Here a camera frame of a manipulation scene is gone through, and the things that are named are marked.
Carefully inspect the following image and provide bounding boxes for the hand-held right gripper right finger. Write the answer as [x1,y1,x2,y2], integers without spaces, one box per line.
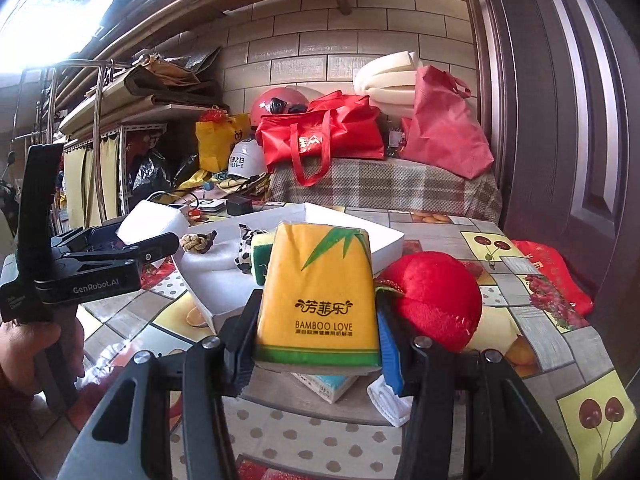
[375,292,576,480]

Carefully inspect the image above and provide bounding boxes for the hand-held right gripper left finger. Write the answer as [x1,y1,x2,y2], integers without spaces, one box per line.
[57,287,263,480]

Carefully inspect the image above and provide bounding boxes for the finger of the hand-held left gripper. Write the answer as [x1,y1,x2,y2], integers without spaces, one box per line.
[50,224,126,256]
[62,231,181,277]

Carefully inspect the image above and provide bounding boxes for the tan rope knot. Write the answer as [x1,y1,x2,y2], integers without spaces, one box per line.
[180,230,218,253]

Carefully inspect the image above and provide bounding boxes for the white cloth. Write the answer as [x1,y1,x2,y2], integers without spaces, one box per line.
[366,377,413,428]

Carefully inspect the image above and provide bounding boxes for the long white foam block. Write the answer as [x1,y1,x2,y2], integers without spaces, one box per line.
[177,245,261,291]

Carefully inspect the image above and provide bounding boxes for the red plush apple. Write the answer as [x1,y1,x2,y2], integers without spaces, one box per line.
[377,251,483,353]

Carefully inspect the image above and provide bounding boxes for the teal tissue packet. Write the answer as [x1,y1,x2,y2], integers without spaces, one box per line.
[290,371,361,406]

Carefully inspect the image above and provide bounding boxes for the yellow tissue packet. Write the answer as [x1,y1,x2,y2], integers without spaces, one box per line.
[252,221,381,373]

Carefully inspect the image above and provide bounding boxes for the cow print cloth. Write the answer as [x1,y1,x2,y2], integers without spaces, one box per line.
[235,222,266,276]

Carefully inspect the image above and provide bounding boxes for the yellow green scrub sponge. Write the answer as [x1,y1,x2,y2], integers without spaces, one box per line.
[250,232,276,286]

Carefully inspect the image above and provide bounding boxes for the white cardboard box tray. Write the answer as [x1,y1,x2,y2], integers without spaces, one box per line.
[172,203,405,333]

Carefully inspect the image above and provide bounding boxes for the person's left hand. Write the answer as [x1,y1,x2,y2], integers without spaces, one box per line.
[0,310,86,403]

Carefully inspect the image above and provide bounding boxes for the yellow curtain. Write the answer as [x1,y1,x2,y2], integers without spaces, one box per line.
[62,137,123,228]

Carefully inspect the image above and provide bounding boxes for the metal shelf rack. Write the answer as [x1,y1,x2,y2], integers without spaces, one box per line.
[97,122,168,221]

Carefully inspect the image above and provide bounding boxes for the black plastic bag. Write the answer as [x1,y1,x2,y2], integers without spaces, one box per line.
[127,152,198,196]

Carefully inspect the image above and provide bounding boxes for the yellow plastic sheet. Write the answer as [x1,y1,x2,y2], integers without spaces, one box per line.
[172,167,236,191]

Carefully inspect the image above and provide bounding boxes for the metal pole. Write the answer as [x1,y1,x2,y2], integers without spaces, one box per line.
[92,60,113,221]

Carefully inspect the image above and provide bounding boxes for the yellow shopping bag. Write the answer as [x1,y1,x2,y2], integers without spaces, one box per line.
[195,110,251,173]

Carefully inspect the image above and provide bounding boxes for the white helmet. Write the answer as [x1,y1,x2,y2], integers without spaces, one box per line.
[227,139,268,179]

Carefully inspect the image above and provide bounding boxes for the fruit print tablecloth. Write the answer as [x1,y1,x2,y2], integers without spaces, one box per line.
[0,200,626,480]

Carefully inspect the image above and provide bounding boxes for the plaid covered bench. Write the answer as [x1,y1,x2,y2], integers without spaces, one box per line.
[267,157,503,223]

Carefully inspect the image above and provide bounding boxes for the folded cardboard stack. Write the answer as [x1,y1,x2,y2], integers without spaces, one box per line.
[122,47,223,106]

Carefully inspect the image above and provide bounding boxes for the red packet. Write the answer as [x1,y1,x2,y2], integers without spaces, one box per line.
[510,240,593,331]

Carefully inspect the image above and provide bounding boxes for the red helmet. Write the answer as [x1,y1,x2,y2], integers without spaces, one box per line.
[249,86,321,126]

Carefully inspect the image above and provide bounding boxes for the red tote bag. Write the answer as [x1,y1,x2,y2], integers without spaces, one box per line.
[255,91,386,188]

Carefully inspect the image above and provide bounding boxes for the red plastic bag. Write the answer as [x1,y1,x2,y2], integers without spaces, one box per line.
[400,65,496,181]

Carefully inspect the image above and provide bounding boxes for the stack of cream foam sheets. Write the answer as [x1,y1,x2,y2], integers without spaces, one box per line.
[352,50,426,108]

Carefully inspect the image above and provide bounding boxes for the brown wooden door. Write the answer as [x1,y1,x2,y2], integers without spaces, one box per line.
[460,0,640,361]

